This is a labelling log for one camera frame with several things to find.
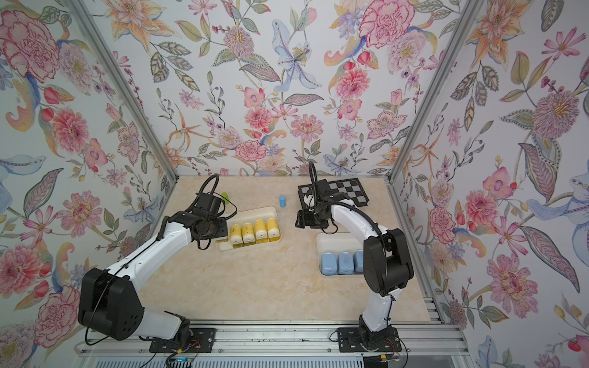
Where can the yellow sharpener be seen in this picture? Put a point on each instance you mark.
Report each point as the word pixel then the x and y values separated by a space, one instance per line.
pixel 261 232
pixel 248 234
pixel 273 230
pixel 235 236

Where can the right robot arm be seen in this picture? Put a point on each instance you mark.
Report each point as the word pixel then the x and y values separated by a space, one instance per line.
pixel 387 264

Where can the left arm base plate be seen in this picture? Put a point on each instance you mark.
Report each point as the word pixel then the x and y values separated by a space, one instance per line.
pixel 198 340

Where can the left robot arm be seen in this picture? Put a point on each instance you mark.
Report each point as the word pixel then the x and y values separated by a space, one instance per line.
pixel 110 302

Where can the aluminium mounting rail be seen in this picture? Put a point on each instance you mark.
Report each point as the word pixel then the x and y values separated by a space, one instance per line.
pixel 289 345

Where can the black white checkerboard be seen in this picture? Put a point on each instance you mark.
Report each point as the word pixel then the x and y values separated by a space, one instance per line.
pixel 349 189

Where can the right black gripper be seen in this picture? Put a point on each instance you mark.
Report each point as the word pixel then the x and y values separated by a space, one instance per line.
pixel 304 217

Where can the white tray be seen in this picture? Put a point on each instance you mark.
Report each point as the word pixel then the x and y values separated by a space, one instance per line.
pixel 336 244
pixel 251 215

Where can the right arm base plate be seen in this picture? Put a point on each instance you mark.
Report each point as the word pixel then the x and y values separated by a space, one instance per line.
pixel 354 341

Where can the blue sharpener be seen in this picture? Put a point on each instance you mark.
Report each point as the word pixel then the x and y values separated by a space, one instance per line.
pixel 345 263
pixel 359 262
pixel 329 265

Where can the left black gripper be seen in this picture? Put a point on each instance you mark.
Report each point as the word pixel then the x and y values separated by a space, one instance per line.
pixel 223 221

